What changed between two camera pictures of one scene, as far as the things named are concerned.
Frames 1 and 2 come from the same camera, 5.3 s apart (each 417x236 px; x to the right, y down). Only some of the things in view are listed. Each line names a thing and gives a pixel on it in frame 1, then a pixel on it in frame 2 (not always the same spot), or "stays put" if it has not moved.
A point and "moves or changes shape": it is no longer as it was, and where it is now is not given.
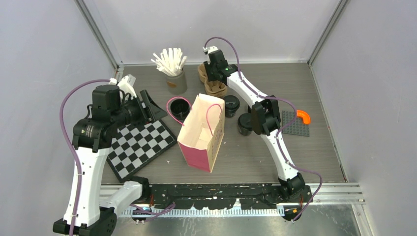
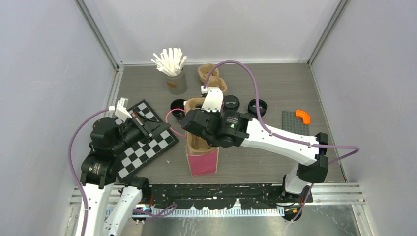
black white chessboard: x=134 y=145 stays put
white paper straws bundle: x=170 y=61 stays put
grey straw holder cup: x=177 y=84 stays put
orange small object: x=306 y=118 stays put
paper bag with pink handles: x=201 y=135 moves or changes shape
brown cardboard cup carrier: x=214 y=88 stays put
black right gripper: x=207 y=67 to x=216 y=114
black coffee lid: x=231 y=102 stays put
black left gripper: x=151 y=112 to x=151 y=127
